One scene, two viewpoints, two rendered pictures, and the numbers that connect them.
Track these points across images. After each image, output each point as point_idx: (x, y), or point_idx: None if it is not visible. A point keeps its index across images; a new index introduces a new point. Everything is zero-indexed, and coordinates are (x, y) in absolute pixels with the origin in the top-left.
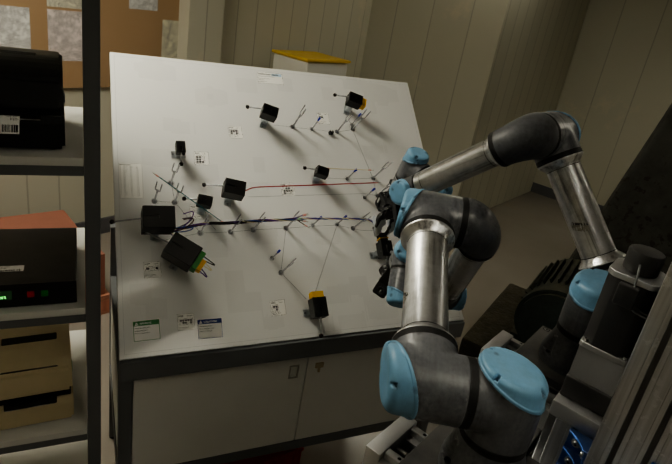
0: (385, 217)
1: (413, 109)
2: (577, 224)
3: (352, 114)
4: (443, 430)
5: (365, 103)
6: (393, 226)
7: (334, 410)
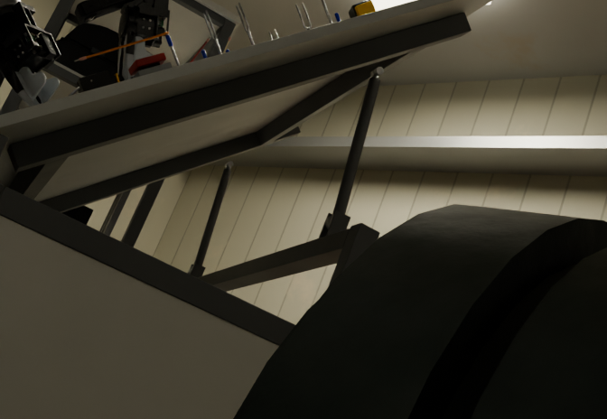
0: (118, 35)
1: None
2: None
3: (296, 4)
4: None
5: (361, 4)
6: (124, 51)
7: None
